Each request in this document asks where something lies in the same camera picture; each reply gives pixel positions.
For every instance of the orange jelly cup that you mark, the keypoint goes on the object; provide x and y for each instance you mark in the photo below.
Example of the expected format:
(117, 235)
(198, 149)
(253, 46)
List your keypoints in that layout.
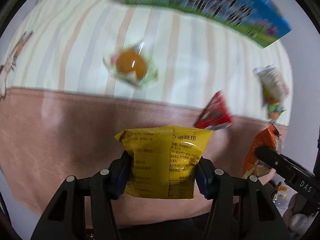
(132, 64)

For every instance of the red chocolate snack bag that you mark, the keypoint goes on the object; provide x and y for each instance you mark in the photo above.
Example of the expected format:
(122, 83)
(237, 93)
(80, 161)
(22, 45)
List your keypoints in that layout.
(216, 114)

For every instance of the striped cream pink blanket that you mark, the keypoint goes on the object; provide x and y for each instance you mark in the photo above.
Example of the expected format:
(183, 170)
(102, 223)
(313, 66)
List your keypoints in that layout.
(62, 108)

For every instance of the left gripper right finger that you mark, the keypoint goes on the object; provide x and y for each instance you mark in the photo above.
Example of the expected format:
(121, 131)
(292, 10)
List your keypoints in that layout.
(241, 208)

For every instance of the yellow snack packet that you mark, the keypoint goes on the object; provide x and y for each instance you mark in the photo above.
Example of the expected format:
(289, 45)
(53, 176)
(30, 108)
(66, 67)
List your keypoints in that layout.
(164, 160)

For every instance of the colourful fruit candy bag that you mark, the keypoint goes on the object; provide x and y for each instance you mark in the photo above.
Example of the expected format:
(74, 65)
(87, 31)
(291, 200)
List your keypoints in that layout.
(274, 109)

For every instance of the beige oat snack bag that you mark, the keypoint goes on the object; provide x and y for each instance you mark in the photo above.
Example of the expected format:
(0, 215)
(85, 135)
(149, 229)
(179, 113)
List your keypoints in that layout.
(274, 87)

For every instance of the orange panda chip bag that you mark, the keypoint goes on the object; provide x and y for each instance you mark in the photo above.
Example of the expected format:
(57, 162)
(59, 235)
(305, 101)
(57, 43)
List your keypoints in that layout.
(265, 144)

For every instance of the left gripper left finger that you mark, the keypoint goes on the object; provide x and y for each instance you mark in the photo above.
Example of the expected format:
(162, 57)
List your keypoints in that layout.
(64, 216)

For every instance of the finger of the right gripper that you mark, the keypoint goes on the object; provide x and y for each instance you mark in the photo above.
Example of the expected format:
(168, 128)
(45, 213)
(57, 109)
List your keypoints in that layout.
(274, 160)

